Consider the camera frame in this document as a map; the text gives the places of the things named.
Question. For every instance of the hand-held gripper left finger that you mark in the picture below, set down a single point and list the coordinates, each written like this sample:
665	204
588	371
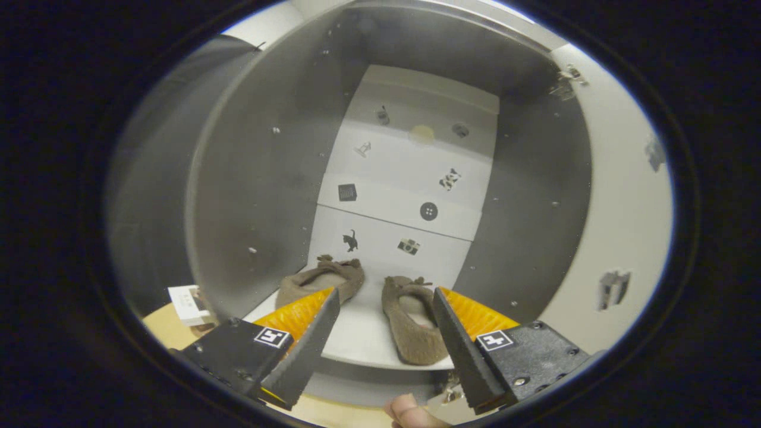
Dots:
306	356

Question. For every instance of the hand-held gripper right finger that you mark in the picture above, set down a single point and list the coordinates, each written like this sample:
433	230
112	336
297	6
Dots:
461	351

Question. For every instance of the brown fuzzy shoe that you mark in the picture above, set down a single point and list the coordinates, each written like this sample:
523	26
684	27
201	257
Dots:
410	333
333	279

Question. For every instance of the grey shoe cabinet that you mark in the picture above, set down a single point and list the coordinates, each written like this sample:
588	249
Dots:
250	178

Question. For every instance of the white book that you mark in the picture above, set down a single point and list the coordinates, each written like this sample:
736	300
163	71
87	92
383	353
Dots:
187	303

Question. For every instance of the black backdrop cloth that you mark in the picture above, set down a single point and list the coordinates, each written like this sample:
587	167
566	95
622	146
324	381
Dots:
148	178

